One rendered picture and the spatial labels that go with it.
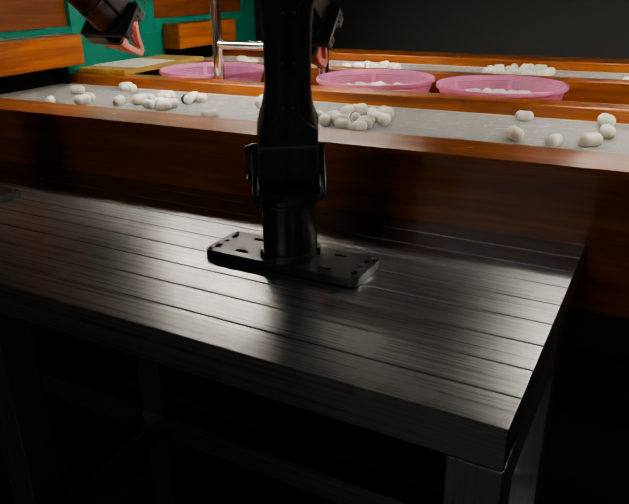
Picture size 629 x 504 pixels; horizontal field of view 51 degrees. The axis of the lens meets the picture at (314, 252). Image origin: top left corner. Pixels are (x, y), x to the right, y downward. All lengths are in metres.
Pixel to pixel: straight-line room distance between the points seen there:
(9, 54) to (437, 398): 1.28
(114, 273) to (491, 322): 0.42
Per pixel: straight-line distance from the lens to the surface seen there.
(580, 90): 1.59
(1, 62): 1.60
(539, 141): 1.09
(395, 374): 0.57
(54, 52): 1.70
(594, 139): 1.07
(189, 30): 2.08
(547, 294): 0.73
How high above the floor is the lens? 0.98
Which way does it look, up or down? 22 degrees down
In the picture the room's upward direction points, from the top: 1 degrees counter-clockwise
